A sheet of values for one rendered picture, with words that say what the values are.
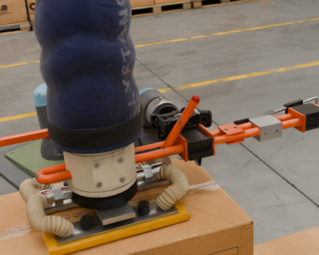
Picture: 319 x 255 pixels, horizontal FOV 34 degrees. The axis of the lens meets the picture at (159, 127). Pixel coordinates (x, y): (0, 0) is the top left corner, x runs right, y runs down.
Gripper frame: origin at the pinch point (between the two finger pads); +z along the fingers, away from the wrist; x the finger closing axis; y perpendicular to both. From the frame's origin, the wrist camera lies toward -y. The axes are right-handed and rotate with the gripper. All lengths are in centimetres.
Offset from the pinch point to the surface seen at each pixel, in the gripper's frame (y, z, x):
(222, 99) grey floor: -152, -282, -108
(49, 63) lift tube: 36.8, 5.4, 28.2
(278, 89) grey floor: -209, -278, -108
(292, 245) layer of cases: -38, -11, -53
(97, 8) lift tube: 26.6, 10.9, 39.1
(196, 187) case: 2.6, 0.8, -13.3
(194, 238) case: 12.4, 20.6, -14.0
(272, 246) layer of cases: -31, -14, -53
